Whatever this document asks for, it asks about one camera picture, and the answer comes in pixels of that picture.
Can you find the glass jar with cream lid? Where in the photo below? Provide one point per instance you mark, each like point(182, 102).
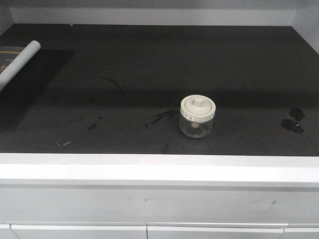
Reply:
point(196, 117)

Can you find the white rolled paper tube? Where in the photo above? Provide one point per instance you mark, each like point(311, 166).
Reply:
point(18, 63)

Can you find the dark printed sheet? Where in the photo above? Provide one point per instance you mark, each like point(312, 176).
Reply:
point(7, 55)

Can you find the white cabinet drawer front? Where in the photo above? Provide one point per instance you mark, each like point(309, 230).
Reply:
point(152, 230)

